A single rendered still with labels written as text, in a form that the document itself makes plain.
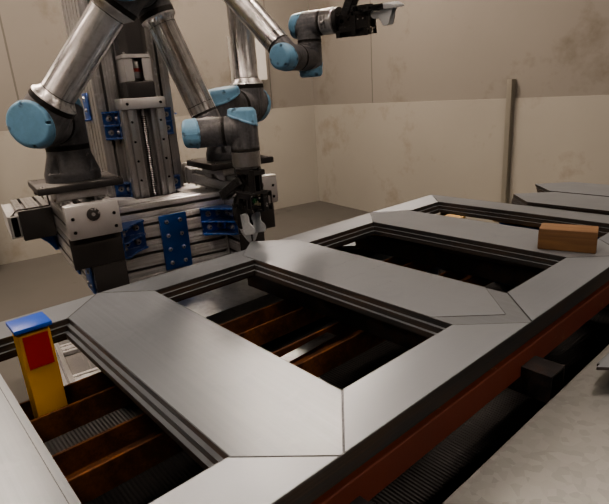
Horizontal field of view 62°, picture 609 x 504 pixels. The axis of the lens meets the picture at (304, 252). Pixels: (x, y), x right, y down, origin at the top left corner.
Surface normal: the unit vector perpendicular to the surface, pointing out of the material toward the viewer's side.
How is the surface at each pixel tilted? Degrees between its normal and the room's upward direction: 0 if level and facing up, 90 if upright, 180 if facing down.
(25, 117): 96
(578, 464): 0
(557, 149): 90
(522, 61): 90
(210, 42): 90
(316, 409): 0
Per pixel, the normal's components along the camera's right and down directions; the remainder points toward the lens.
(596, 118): -0.83, 0.21
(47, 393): 0.66, 0.18
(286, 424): -0.07, -0.95
